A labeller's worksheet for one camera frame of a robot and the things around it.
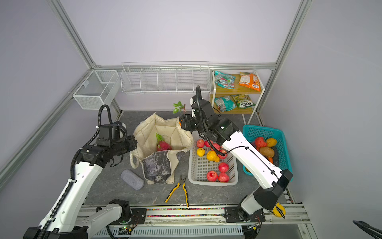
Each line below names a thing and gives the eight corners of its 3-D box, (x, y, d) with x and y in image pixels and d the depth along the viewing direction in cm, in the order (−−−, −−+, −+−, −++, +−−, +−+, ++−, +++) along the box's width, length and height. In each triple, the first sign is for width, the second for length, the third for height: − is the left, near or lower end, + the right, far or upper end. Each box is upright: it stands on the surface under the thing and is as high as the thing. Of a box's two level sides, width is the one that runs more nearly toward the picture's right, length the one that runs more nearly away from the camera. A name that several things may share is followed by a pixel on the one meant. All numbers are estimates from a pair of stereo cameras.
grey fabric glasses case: (119, 178, 88) (116, 176, 86) (127, 169, 92) (125, 166, 89) (139, 192, 83) (137, 191, 81) (146, 182, 87) (145, 180, 84)
